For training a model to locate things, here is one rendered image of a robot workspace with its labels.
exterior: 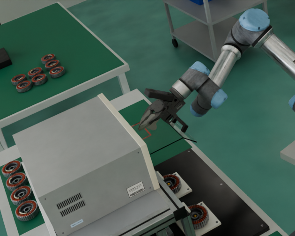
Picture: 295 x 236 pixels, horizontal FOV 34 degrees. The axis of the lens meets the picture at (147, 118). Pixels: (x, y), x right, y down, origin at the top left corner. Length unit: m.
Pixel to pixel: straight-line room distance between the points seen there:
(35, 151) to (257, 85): 2.74
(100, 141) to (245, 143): 2.04
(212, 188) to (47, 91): 1.61
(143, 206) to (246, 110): 2.35
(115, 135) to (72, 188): 0.25
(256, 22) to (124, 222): 1.00
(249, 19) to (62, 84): 1.68
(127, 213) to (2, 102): 1.98
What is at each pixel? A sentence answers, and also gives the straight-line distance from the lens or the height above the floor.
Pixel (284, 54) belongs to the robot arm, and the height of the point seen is 1.23.
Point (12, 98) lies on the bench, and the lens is 3.47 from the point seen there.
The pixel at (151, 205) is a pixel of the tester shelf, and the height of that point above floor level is 1.11.
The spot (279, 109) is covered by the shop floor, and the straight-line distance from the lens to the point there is 3.87.
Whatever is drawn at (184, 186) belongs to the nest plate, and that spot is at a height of 0.78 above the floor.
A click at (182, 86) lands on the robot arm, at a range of 1.88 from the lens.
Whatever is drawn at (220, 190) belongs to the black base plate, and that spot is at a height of 0.77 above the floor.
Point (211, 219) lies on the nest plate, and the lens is 2.02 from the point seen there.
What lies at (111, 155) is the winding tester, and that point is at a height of 1.32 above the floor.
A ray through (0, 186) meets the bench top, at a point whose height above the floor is 0.75.
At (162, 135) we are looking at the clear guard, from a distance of 2.03.
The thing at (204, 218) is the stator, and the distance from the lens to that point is 1.99.
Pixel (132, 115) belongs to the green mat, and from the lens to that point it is 2.79.
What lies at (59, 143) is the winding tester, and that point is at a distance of 1.75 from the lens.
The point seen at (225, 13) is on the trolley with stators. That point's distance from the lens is 4.25.
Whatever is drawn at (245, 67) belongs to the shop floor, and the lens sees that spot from 4.47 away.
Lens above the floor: 2.27
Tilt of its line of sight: 34 degrees down
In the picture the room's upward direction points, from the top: 17 degrees counter-clockwise
